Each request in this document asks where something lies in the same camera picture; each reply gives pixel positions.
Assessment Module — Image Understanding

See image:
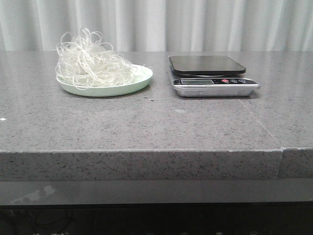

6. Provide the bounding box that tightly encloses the white vermicelli noodle bundle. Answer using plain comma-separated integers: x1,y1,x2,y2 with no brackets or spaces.
55,27,137,90

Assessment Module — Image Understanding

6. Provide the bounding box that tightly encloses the light green round plate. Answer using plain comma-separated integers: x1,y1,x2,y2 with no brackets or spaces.
56,65,153,97

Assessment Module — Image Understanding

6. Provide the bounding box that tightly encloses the black silver kitchen scale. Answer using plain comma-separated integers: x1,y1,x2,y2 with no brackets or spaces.
169,55,259,97

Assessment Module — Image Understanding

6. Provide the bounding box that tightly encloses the white pleated curtain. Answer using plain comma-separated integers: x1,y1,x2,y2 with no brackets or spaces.
0,0,313,51

